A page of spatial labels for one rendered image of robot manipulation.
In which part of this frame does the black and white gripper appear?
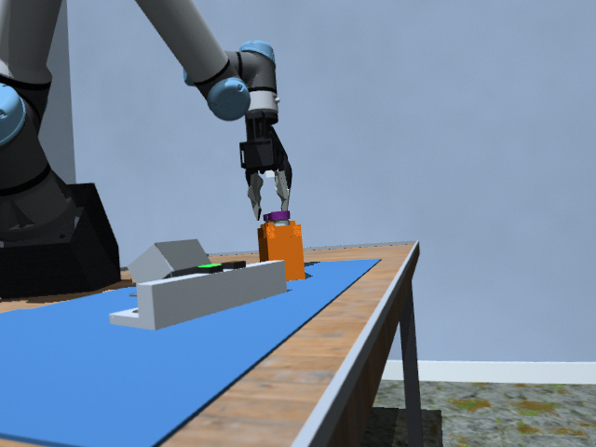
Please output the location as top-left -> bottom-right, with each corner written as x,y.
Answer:
239,111 -> 292,221

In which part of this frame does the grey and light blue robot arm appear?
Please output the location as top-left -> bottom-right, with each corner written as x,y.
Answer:
0,0 -> 280,240

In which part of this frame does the blue flat mat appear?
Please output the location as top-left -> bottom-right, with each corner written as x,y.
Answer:
0,259 -> 382,447

